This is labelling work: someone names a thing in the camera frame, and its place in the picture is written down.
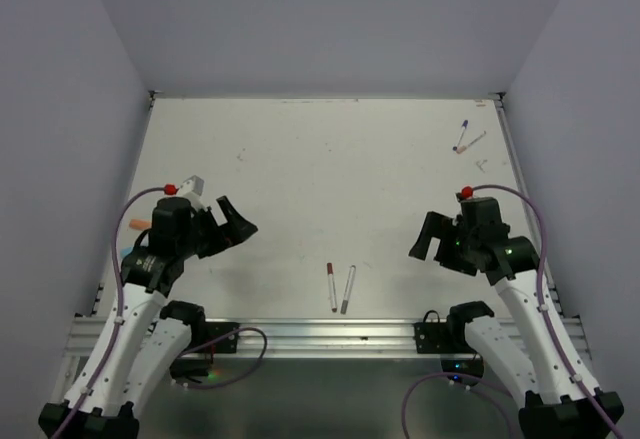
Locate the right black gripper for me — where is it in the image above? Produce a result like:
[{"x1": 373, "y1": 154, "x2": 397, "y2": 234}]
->
[{"x1": 409, "y1": 208, "x2": 478, "y2": 274}]

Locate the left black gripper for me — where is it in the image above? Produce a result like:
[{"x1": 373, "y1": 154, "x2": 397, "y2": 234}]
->
[{"x1": 177, "y1": 195, "x2": 256, "y2": 258}]

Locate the red capped white pen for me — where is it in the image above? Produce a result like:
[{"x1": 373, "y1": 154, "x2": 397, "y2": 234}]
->
[{"x1": 326, "y1": 262, "x2": 338, "y2": 313}]

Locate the blue capped white pen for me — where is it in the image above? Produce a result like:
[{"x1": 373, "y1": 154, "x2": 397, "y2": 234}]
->
[{"x1": 452, "y1": 119, "x2": 469, "y2": 152}]

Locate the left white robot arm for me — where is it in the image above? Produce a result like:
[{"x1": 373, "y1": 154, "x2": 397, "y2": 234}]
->
[{"x1": 38, "y1": 187, "x2": 258, "y2": 438}]

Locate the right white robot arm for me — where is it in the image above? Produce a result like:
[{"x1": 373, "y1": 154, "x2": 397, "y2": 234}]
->
[{"x1": 409, "y1": 197, "x2": 624, "y2": 438}]

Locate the orange highlighter marker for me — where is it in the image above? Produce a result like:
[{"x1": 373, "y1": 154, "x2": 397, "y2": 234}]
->
[{"x1": 129, "y1": 219, "x2": 151, "y2": 231}]

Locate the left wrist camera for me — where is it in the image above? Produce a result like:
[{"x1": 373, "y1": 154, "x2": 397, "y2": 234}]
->
[{"x1": 176, "y1": 175, "x2": 204, "y2": 200}]

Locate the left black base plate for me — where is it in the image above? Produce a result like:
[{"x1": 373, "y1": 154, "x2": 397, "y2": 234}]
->
[{"x1": 202, "y1": 321, "x2": 240, "y2": 355}]

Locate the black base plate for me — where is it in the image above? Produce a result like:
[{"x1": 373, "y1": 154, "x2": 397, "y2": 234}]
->
[
  {"x1": 413, "y1": 309, "x2": 455, "y2": 355},
  {"x1": 202, "y1": 321, "x2": 240, "y2": 355}
]

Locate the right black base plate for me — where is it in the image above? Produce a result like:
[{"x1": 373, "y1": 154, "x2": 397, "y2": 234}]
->
[{"x1": 413, "y1": 309, "x2": 455, "y2": 355}]

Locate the aluminium frame rail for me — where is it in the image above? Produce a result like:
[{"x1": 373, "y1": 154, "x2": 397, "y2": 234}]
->
[{"x1": 63, "y1": 317, "x2": 591, "y2": 360}]

